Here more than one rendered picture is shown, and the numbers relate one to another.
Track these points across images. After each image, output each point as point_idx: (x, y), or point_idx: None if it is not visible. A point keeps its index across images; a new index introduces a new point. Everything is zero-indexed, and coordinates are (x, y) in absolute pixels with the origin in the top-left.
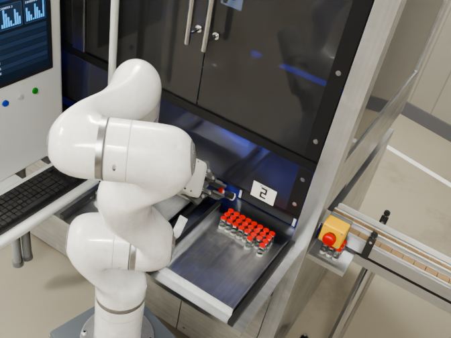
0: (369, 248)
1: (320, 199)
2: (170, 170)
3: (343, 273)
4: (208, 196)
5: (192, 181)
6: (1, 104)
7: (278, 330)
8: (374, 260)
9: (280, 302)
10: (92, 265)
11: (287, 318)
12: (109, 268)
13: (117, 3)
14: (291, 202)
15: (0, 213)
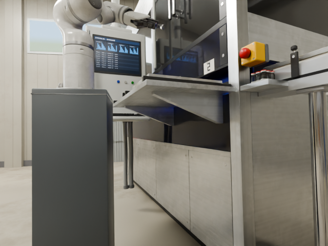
0: (295, 62)
1: (234, 35)
2: None
3: (270, 82)
4: (147, 25)
5: (136, 14)
6: (116, 81)
7: (251, 203)
8: (306, 72)
9: (237, 153)
10: (56, 10)
11: (265, 201)
12: (63, 12)
13: (154, 31)
14: (221, 56)
15: None
